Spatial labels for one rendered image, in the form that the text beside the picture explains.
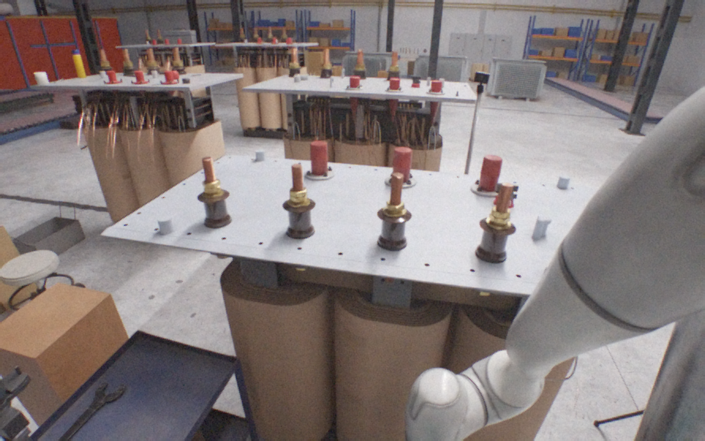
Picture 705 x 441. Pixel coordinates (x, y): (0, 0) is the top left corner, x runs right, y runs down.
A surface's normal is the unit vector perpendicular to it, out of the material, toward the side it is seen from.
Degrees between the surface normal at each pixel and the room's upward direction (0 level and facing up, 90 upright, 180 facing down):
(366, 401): 90
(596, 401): 0
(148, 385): 0
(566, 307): 102
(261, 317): 90
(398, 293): 90
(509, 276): 0
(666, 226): 89
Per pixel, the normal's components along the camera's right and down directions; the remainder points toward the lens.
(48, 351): 0.98, 0.11
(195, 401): 0.02, -0.88
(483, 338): -0.68, 0.34
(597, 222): -0.98, -0.20
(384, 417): -0.20, 0.46
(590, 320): -0.66, 0.62
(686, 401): -0.94, 0.15
